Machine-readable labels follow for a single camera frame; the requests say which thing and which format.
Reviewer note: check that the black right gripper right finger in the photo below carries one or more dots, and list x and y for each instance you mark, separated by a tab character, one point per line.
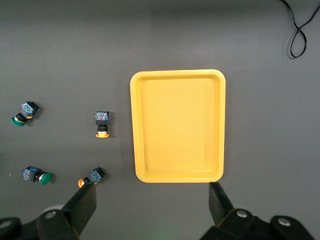
220	207

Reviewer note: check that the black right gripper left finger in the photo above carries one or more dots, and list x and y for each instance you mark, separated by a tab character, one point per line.
80	210

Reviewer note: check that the yellow push button switch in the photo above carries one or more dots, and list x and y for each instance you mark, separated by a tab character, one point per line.
95	175
102	117

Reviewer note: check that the yellow plastic tray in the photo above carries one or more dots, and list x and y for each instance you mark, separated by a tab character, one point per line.
177	125

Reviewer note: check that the green push button switch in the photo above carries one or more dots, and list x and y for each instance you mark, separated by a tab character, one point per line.
45	178
27	108

